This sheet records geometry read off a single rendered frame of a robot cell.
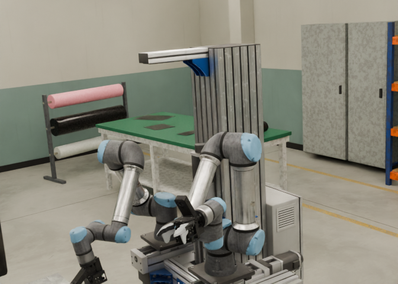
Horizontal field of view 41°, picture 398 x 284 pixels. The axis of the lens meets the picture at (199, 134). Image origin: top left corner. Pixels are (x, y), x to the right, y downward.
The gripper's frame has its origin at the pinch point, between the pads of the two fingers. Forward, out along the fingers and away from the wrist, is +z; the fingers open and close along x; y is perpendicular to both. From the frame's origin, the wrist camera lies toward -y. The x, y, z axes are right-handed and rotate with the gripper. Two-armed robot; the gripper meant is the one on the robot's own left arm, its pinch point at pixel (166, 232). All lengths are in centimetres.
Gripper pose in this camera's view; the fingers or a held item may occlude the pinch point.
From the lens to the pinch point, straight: 183.7
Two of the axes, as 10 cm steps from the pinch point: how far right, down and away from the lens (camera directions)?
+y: 1.8, 9.7, 1.4
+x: -8.3, 0.7, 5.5
